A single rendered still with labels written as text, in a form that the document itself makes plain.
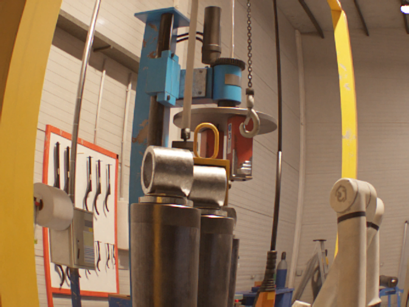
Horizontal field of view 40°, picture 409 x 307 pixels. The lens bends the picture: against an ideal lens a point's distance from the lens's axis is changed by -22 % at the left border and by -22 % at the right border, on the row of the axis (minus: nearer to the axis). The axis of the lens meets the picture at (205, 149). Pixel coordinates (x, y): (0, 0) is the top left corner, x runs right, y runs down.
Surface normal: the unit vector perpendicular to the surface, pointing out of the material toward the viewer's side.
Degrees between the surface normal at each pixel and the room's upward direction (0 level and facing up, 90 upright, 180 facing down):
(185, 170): 93
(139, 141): 90
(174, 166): 82
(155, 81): 90
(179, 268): 90
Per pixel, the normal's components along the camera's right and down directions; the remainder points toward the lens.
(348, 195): -0.69, -0.19
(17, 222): 0.93, -0.02
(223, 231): 0.66, -0.11
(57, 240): -0.35, -0.19
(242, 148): 0.36, -0.15
